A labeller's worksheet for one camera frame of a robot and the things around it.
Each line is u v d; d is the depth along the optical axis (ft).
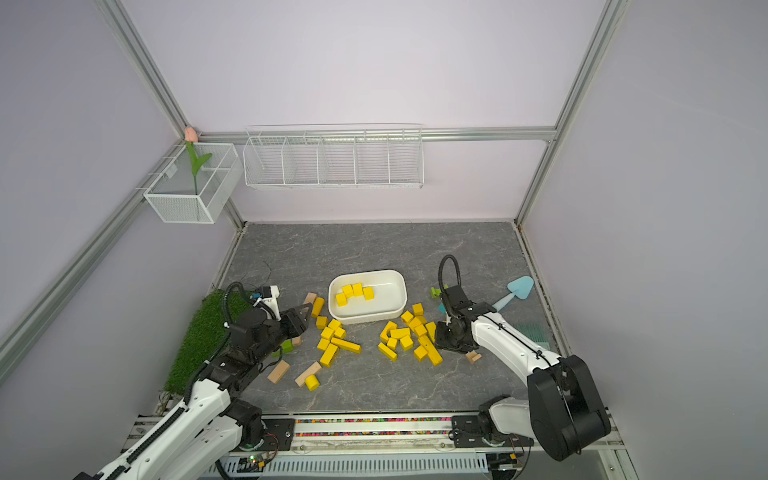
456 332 2.08
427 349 2.83
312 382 2.64
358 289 3.25
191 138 2.92
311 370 2.74
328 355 2.78
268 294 2.36
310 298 3.16
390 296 3.24
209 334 2.92
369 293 3.25
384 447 2.41
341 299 3.16
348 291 3.24
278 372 2.71
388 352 2.79
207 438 1.89
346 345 2.85
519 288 3.32
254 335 2.00
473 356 2.76
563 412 1.35
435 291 3.22
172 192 2.77
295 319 2.34
